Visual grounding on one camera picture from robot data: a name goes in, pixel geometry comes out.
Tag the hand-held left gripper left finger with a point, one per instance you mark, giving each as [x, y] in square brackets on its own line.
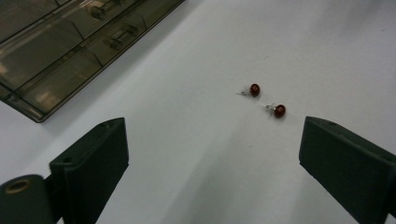
[93, 158]

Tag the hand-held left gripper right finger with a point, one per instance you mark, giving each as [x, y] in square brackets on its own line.
[345, 168]

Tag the smoky transparent drawer box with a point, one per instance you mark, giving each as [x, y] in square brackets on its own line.
[62, 46]

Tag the red bead stud earring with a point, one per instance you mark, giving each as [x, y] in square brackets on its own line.
[279, 111]
[254, 90]

